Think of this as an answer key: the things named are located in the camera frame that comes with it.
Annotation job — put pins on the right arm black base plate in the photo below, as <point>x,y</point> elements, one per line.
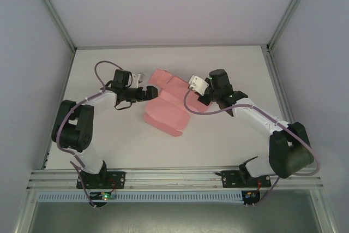
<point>230,179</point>

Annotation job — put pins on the pink cloth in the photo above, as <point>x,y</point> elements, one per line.
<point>166,113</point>

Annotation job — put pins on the aluminium mounting rail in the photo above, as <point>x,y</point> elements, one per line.
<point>169,179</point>

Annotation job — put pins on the aluminium frame post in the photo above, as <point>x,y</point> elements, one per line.
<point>289,12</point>
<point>51,12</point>

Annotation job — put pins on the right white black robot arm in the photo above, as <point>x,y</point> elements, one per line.
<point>251,118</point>

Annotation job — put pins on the aluminium frame crossbar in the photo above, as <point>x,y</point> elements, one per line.
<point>169,47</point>

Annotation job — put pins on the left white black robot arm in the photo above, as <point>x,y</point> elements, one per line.
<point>90,159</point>

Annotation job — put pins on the aluminium side rail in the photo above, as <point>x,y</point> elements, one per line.
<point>278,85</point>

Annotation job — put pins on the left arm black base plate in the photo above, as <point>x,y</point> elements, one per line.
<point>117,179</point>

